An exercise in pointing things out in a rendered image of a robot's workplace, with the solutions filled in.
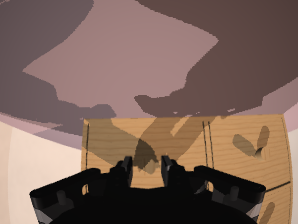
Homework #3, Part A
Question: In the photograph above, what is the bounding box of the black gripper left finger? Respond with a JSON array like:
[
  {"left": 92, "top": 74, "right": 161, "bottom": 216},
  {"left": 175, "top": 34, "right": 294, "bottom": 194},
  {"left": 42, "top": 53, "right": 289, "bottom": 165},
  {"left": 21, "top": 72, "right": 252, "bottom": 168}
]
[{"left": 29, "top": 156, "right": 133, "bottom": 224}]

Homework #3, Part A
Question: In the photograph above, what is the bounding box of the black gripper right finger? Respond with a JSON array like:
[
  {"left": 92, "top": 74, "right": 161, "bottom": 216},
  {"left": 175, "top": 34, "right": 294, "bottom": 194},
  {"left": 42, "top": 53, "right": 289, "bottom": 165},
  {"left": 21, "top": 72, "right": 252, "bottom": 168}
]
[{"left": 161, "top": 155, "right": 266, "bottom": 222}]

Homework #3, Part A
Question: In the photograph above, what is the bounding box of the small brown chest of drawers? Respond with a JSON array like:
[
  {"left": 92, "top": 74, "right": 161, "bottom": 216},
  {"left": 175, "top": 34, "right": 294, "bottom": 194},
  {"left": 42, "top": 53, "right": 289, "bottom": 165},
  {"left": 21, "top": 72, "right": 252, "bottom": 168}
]
[{"left": 81, "top": 114, "right": 293, "bottom": 224}]

